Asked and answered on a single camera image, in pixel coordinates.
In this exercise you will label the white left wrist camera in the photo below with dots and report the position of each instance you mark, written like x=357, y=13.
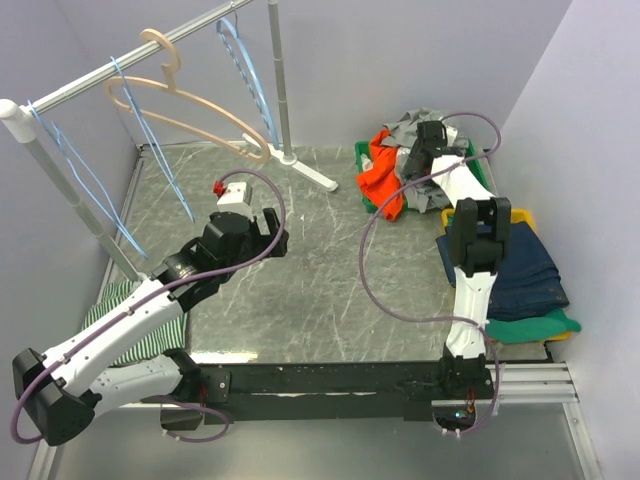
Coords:
x=234, y=197

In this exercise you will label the white t shirt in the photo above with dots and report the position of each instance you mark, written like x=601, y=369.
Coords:
x=366, y=163

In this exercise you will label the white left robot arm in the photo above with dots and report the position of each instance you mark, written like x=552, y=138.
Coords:
x=65, y=388

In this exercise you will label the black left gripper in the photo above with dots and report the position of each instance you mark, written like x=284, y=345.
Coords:
x=261, y=241

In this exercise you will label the light blue wire hanger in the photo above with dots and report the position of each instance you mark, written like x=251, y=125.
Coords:
x=237, y=50

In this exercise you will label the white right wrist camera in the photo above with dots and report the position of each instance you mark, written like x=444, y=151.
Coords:
x=454, y=138

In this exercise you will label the yellow plastic bin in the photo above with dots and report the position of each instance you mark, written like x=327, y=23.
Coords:
x=522, y=217

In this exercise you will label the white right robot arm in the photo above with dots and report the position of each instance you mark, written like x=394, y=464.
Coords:
x=463, y=365

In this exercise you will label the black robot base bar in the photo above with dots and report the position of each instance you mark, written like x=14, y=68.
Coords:
x=322, y=391

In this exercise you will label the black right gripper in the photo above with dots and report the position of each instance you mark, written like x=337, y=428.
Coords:
x=411, y=166

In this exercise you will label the silver clothes rack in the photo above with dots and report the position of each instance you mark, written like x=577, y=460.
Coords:
x=18, y=118

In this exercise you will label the green white striped cloth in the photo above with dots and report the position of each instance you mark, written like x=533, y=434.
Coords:
x=171, y=335

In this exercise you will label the light blue hanger of red shirt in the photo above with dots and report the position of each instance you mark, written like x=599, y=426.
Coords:
x=73, y=158

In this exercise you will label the blue denim jeans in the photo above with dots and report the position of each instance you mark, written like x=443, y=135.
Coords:
x=472, y=254

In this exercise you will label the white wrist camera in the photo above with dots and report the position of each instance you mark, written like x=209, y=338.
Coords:
x=454, y=138
x=234, y=197

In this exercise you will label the grey adidas t shirt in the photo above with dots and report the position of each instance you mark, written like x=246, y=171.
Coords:
x=404, y=134

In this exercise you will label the orange t shirt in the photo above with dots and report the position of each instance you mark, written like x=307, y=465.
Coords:
x=379, y=182

